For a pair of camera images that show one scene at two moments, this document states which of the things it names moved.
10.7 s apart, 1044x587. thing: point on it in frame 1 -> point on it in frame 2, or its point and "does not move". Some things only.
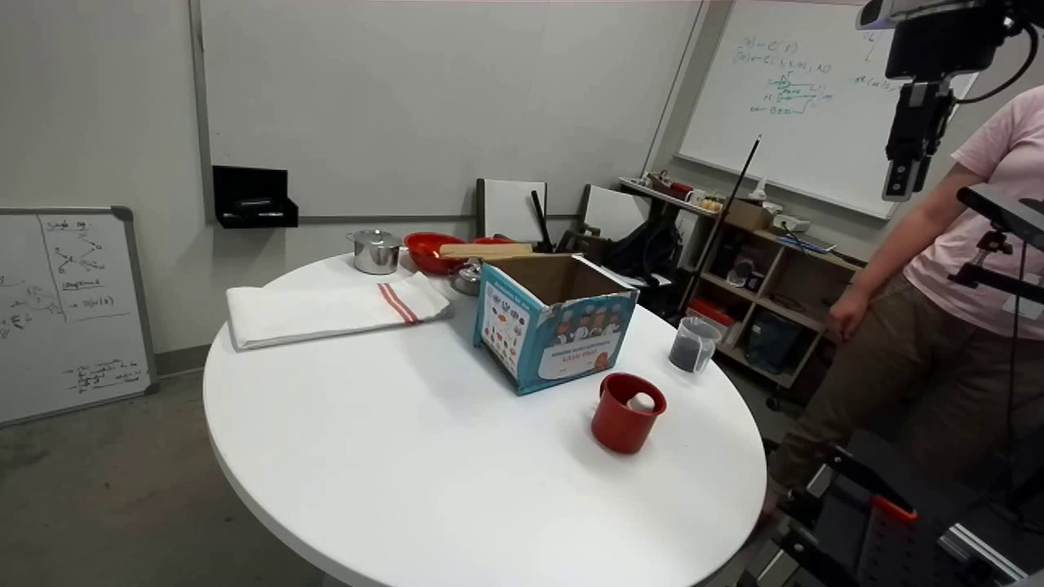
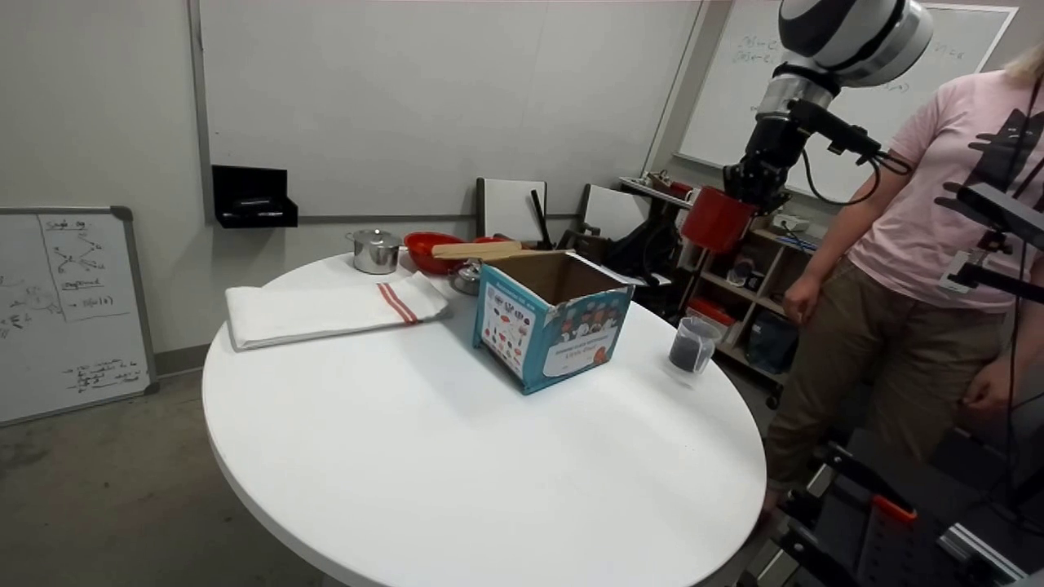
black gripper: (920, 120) -> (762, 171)
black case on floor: (253, 198) does not move
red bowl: (421, 253) does not move
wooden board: (484, 250) does not move
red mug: (625, 408) -> (717, 221)
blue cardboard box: (551, 321) does not move
